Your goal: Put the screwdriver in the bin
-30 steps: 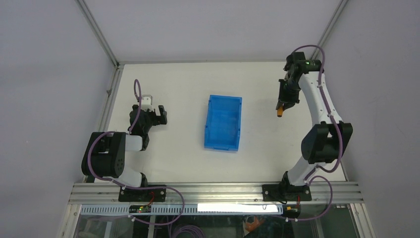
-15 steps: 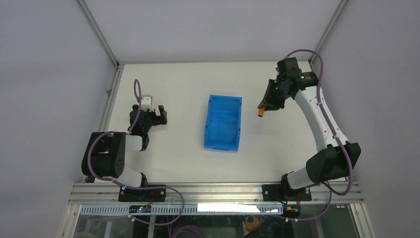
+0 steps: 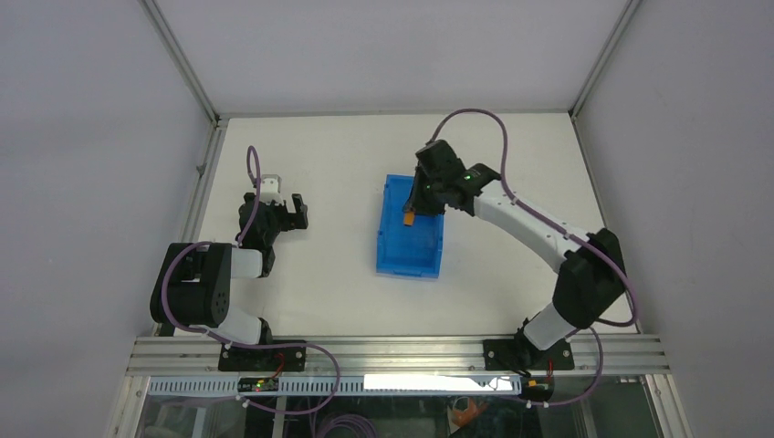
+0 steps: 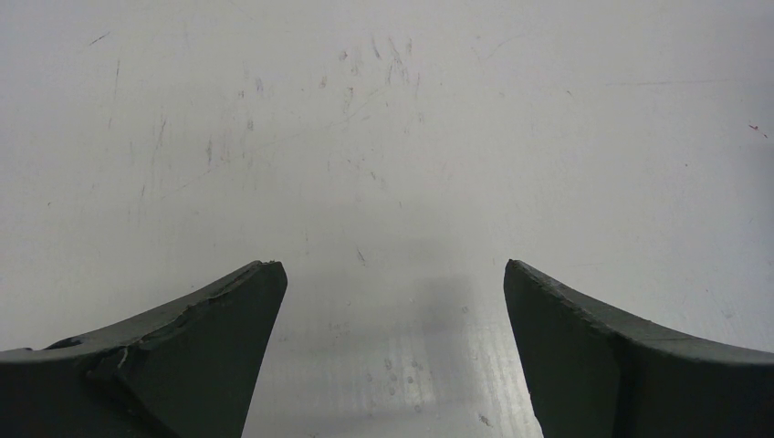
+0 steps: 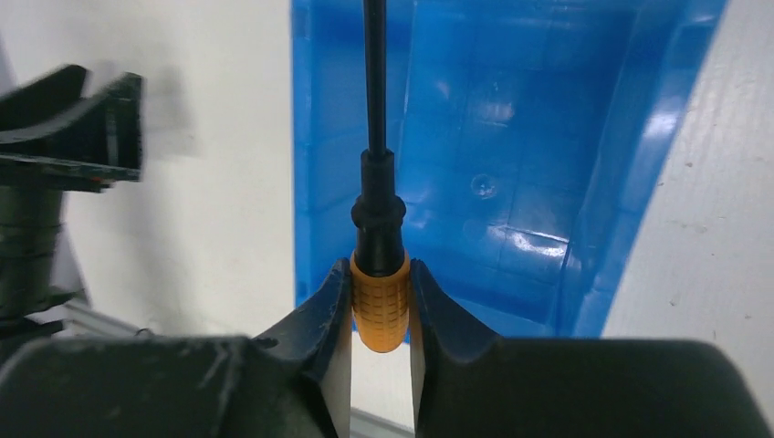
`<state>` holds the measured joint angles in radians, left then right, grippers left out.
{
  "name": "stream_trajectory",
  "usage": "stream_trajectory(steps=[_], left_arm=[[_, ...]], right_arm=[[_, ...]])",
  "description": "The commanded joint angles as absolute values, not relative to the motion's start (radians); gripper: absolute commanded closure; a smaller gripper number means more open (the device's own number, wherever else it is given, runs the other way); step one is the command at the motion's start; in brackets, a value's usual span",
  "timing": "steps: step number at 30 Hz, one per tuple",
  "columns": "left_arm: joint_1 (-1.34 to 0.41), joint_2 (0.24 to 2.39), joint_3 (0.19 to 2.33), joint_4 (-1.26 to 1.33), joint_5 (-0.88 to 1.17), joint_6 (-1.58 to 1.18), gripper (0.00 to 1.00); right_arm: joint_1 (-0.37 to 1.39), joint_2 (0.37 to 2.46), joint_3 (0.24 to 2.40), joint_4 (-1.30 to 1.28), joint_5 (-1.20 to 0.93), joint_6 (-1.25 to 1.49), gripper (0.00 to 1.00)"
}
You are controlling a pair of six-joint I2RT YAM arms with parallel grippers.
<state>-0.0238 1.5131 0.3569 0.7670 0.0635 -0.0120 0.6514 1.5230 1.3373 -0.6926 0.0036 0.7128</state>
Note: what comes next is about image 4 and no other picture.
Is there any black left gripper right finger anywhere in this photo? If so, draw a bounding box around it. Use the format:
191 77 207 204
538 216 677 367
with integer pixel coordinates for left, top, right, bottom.
504 260 773 437

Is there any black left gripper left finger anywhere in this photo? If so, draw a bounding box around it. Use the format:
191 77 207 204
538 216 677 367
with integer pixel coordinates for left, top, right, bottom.
1 261 288 437

